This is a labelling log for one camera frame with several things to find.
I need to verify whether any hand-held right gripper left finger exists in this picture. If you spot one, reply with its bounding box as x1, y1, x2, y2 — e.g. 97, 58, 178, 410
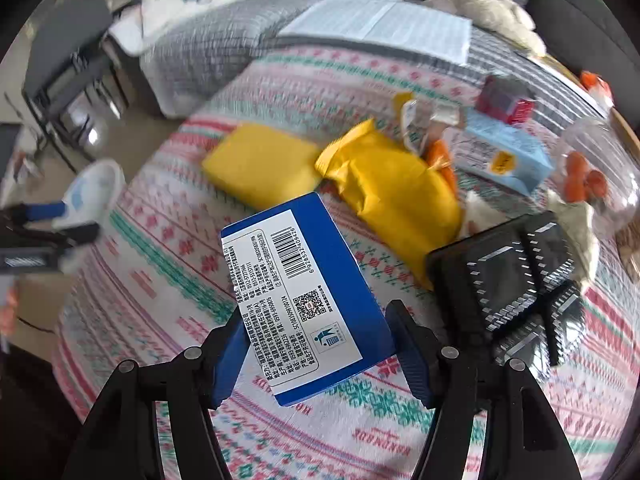
60, 305, 251, 480

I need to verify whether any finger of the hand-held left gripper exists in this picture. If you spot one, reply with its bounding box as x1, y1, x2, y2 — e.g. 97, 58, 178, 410
20, 222, 101, 252
10, 201, 68, 226

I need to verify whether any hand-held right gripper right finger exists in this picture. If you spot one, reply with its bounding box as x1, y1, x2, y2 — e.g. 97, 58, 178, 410
385, 300, 586, 480

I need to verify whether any white trash bin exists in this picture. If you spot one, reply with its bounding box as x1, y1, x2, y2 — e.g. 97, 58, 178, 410
52, 158, 126, 231

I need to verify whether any blue cardboard box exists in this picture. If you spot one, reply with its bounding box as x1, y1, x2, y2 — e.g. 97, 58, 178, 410
220, 192, 396, 407

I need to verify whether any black plastic tray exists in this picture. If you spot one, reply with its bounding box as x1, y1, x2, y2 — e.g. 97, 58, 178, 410
425, 210, 583, 376

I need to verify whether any yellow plastic bag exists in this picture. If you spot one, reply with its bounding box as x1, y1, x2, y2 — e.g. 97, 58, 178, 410
315, 119, 463, 291

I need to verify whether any yellow sponge block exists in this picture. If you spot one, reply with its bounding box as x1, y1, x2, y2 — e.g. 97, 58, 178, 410
201, 122, 323, 211

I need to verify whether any light blue drink carton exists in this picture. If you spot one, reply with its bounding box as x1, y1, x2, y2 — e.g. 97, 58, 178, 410
442, 110, 553, 196

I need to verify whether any white snack wrapper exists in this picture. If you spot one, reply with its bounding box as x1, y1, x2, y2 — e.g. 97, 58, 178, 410
395, 92, 468, 156

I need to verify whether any person's left hand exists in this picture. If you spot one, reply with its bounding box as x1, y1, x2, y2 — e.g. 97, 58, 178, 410
0, 287, 21, 337

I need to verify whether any patterned red green blanket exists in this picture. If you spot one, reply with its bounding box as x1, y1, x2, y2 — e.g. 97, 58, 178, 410
52, 42, 640, 480

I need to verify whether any black chair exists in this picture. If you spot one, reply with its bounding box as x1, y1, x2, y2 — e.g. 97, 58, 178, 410
22, 0, 131, 161

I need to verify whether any crumpled white tissue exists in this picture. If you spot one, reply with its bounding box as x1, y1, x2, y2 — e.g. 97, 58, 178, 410
460, 190, 501, 238

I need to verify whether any grey striped blanket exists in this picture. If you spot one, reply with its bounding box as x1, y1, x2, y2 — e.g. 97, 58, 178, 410
107, 0, 616, 121

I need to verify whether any clear plastic container with oranges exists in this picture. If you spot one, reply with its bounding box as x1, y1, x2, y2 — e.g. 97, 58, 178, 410
552, 117, 640, 241

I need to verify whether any red drink can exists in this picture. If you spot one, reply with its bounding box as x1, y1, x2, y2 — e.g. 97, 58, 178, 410
475, 74, 536, 126

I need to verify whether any orange and white toy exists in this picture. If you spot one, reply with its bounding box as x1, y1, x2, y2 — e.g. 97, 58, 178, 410
580, 71, 613, 106

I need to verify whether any white printed paper sheet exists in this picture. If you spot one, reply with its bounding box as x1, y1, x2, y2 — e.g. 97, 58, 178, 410
277, 0, 473, 66

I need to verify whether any beige plush toy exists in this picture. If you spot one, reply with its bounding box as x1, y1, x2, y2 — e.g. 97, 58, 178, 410
425, 0, 548, 56

